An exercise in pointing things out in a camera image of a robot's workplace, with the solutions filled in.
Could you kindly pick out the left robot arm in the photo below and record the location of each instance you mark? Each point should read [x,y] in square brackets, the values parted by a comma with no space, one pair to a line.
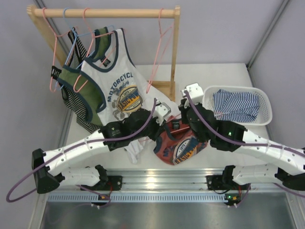
[53,169]

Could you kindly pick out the blue white striped garment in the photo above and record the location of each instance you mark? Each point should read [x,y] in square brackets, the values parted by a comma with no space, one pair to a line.
[242,107]

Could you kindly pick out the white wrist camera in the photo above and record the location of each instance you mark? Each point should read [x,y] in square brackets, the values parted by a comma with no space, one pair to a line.
[160,112]
[195,92]

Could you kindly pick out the white plastic laundry basket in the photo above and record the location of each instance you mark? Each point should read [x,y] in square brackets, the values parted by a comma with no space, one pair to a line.
[265,111]

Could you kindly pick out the aluminium mounting rail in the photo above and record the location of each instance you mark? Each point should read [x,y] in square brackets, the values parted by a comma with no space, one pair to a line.
[159,186]

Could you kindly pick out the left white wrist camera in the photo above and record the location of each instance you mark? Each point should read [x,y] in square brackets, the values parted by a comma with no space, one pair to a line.
[160,112]

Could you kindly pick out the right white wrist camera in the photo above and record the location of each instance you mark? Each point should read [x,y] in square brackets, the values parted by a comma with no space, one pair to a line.
[195,92]

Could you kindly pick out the red tank top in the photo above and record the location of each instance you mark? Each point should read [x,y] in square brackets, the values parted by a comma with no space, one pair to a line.
[174,150]

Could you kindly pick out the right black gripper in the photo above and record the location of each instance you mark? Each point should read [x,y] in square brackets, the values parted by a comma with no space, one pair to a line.
[184,110]

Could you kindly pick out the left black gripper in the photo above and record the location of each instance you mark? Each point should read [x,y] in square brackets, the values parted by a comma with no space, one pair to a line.
[156,130]

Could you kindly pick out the black white striped tank top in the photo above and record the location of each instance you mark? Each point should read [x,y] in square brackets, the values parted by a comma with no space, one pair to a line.
[85,103]

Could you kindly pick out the green tank top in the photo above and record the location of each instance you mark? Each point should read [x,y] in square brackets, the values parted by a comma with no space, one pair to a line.
[100,44]

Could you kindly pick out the wooden clothes rack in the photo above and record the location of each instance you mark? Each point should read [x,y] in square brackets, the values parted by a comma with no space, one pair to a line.
[35,14]

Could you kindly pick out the white motorcycle print tank top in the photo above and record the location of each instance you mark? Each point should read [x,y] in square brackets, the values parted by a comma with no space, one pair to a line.
[122,87]

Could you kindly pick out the blue wire hanger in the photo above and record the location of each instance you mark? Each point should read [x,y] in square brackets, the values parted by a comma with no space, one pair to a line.
[71,47]

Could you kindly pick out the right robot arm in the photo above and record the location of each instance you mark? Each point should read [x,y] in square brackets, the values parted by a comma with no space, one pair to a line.
[282,165]

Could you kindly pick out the pink hanger with white top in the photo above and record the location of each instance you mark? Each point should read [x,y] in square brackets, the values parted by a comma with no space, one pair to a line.
[88,33]

